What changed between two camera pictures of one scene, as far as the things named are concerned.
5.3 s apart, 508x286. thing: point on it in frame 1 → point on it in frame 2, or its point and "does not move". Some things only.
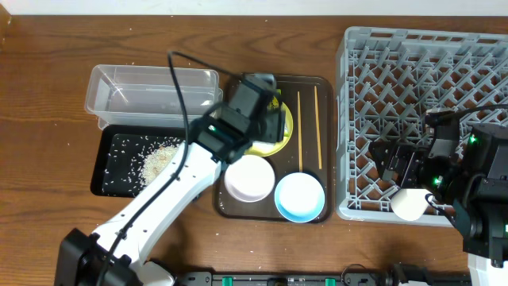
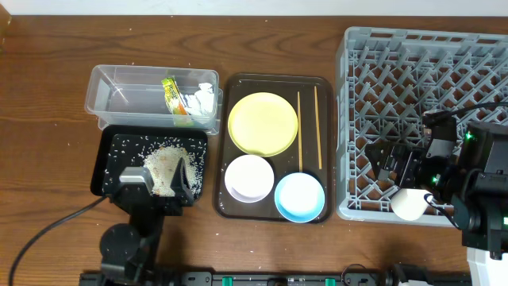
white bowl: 249,178 does not move
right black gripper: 414,155 does not move
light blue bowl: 299,197 does not move
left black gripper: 278,132 → 183,192
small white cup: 410,203 does not move
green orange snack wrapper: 274,103 → 174,98
